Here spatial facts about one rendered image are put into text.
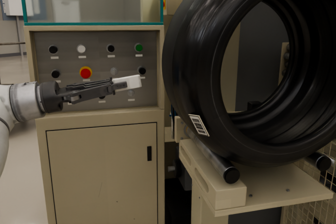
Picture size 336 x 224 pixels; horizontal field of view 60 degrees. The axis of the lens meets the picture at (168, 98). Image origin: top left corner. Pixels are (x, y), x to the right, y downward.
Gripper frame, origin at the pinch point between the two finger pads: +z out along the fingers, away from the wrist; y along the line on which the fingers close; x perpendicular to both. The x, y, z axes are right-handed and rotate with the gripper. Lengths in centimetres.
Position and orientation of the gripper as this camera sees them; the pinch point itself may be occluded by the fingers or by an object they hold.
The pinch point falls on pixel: (126, 83)
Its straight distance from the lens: 74.1
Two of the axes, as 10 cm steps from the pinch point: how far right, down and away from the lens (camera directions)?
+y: -2.3, -2.5, 9.4
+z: 9.6, -1.9, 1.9
